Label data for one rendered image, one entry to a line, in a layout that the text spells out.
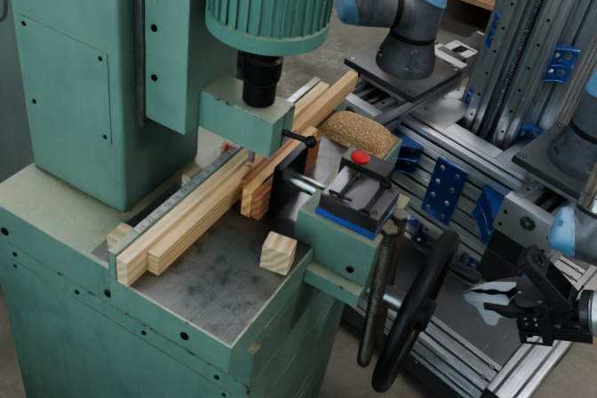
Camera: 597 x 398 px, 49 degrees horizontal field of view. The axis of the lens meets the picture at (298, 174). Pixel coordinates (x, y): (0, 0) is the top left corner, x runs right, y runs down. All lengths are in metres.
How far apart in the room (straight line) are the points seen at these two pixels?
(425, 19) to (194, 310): 0.96
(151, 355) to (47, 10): 0.59
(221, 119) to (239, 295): 0.28
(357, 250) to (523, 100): 0.79
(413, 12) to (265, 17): 0.79
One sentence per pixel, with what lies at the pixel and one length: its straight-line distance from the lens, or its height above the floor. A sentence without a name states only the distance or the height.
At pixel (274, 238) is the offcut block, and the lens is 0.98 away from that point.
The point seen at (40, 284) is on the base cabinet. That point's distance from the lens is 1.33.
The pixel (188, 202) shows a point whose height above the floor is 0.95.
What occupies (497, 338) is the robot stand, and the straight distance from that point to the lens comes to 1.97.
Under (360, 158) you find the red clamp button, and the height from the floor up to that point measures 1.02.
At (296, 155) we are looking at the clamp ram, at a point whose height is 1.00.
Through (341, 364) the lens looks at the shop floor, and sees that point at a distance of 2.03.
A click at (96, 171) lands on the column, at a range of 1.20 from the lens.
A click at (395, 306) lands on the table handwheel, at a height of 0.82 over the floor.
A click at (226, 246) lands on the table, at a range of 1.03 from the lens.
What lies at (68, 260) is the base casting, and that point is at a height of 0.76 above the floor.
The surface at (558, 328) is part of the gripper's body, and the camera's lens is 1.19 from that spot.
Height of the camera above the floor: 1.64
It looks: 39 degrees down
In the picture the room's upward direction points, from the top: 10 degrees clockwise
